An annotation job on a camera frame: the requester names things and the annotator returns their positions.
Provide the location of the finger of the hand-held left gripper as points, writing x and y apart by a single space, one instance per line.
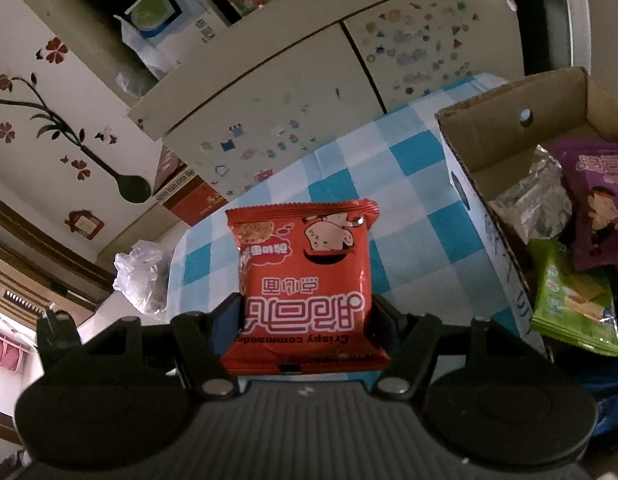
59 332

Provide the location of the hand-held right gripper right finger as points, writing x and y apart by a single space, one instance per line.
391 330

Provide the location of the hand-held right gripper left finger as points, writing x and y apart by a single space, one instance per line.
228 322

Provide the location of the red snack packet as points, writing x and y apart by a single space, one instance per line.
304 285

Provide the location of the green snack packet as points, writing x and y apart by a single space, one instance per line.
571 300

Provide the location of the silver snack packet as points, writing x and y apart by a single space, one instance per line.
534 200

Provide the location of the purple snack packet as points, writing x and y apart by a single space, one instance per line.
596 200

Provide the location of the pink cloth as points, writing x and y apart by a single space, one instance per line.
4 350

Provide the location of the crumpled clear plastic bag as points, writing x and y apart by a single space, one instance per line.
139 275

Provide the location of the red-brown cardboard box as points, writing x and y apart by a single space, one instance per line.
194 200

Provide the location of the cream cabinet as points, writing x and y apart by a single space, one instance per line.
269 90

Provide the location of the white and blue box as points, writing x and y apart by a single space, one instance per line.
159 15

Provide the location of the red house wall sticker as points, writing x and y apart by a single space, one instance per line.
84 222

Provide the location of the plant vase wall sticker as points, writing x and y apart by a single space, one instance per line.
134 187

